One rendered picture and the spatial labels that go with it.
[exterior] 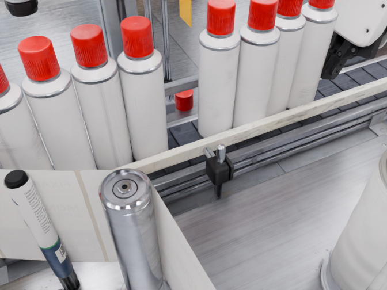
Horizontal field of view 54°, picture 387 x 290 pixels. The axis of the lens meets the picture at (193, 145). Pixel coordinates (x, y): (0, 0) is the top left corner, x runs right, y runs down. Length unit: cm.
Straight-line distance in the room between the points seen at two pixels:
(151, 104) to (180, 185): 14
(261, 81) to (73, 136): 25
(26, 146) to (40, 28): 59
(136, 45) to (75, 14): 63
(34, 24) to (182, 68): 40
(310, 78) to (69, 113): 35
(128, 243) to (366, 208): 19
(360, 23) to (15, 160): 47
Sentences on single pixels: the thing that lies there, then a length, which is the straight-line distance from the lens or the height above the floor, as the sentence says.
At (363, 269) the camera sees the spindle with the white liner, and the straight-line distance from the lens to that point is 38.
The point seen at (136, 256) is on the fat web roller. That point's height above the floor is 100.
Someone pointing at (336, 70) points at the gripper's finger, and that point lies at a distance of 63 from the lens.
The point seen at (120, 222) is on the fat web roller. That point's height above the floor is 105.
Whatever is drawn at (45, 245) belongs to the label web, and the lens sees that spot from 37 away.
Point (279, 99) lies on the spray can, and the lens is 59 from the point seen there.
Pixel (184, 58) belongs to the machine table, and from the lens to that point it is 83.
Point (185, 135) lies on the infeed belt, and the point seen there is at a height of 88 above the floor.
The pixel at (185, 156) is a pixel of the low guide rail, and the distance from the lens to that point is 52.
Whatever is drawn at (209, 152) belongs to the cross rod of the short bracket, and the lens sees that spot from 51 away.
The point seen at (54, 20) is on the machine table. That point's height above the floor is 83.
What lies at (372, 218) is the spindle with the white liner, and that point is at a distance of 34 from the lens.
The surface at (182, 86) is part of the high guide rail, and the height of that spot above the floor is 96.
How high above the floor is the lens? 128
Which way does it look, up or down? 46 degrees down
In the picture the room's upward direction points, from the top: straight up
